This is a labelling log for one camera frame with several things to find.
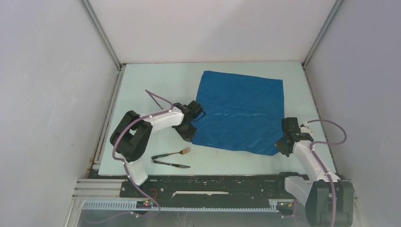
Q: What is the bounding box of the aluminium frame rail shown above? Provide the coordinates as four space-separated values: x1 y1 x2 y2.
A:
72 178 358 214

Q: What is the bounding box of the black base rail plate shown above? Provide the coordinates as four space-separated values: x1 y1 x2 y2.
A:
120 175 295 210

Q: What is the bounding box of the small circuit board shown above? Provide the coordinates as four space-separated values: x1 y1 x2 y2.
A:
136 200 154 209

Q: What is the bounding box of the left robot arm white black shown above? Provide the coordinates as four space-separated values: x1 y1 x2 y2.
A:
110 100 206 197

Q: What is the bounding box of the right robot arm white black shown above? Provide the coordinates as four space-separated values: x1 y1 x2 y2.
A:
275 117 354 227

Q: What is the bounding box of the fork with black handle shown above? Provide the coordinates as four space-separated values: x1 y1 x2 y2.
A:
151 147 191 160

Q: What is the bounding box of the knife with black handle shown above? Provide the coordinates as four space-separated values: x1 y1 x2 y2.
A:
151 160 190 169

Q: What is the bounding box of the blue cloth napkin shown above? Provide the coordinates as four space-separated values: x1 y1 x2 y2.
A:
192 71 285 156

